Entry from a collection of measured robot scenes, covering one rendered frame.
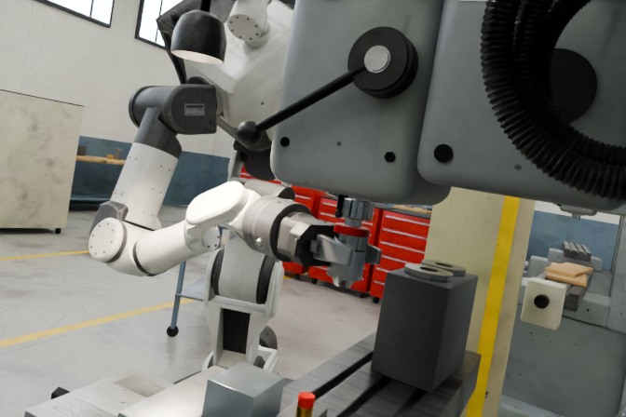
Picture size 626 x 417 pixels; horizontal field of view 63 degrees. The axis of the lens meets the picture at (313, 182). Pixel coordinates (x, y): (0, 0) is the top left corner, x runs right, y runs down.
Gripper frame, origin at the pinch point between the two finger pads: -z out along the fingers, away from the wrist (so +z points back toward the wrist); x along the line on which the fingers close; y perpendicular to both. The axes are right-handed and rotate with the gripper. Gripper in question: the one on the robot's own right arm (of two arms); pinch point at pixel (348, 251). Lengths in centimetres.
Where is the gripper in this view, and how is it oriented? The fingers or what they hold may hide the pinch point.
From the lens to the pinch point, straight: 67.5
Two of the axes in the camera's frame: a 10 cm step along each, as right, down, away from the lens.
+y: -1.7, 9.8, 0.4
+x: 7.1, 0.9, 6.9
